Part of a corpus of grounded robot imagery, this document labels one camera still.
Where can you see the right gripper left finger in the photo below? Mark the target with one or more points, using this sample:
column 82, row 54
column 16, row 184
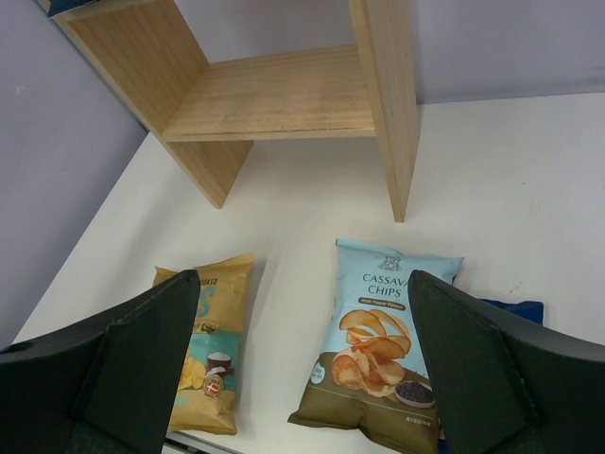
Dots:
column 105, row 384

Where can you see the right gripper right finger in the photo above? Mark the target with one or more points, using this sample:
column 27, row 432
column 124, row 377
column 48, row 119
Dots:
column 504, row 384

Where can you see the blue Burts chilli bag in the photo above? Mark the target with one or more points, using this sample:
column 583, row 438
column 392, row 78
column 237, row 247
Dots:
column 515, row 309

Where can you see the blue Burts sea salt bag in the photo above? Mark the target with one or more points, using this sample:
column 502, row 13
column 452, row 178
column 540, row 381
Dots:
column 60, row 6

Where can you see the tan kettle cooked chips bag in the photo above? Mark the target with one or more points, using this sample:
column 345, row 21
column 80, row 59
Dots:
column 207, row 390

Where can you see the light blue cassava chips bag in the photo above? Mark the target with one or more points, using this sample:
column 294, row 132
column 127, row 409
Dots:
column 370, row 374

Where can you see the wooden two-tier shelf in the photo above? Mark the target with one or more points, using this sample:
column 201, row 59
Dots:
column 207, row 115

